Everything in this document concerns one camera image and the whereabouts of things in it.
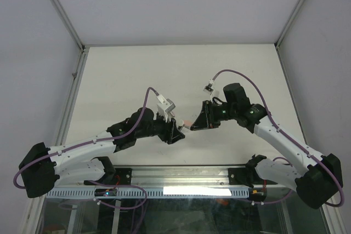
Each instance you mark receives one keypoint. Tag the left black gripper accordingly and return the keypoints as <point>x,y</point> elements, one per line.
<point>170,133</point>

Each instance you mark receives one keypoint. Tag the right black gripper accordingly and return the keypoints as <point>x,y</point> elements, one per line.
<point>205,120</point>

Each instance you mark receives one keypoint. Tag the pink white mini stapler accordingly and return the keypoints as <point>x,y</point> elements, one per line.
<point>186,124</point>

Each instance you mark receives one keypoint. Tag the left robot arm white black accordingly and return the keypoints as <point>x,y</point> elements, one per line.
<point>59,157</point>

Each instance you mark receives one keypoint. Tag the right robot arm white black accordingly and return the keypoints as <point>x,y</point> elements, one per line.
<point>313,176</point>

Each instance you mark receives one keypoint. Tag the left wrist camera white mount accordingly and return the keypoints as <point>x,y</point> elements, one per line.
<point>165,107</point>

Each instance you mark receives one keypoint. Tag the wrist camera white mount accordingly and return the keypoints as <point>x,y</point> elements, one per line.
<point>211,90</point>
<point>165,107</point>

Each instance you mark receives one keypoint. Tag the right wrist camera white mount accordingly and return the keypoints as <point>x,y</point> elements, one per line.
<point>211,90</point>

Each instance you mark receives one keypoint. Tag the aluminium front rail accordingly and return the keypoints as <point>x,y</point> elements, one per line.
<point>178,175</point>

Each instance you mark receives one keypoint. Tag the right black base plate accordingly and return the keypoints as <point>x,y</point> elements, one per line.
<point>244,176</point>

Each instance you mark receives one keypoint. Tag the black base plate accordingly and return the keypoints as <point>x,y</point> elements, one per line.
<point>244,176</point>
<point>121,176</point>

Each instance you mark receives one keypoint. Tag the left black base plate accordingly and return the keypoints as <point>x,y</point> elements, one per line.
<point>121,176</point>

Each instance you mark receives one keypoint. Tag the white slotted cable duct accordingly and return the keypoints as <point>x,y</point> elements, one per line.
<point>153,193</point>

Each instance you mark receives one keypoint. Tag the right aluminium frame post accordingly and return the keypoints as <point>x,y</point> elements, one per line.
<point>292,17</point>

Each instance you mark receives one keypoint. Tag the aluminium frame post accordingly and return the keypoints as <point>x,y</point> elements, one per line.
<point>292,17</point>
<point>68,24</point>

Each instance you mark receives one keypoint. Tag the left aluminium frame post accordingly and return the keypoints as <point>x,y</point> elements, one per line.
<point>68,24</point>

